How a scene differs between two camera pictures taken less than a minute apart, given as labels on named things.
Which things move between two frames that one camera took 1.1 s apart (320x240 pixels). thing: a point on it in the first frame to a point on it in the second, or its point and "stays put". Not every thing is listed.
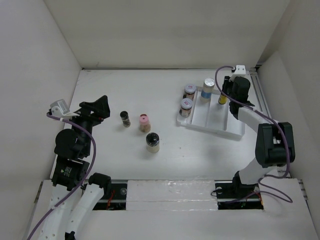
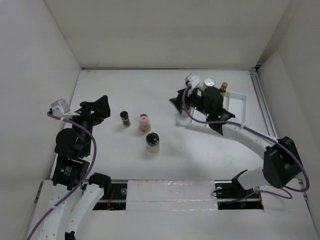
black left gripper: (100, 106) stays put
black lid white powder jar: (152, 142) stays put
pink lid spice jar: (144, 126) stays put
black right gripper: (226, 83) to (187, 99)
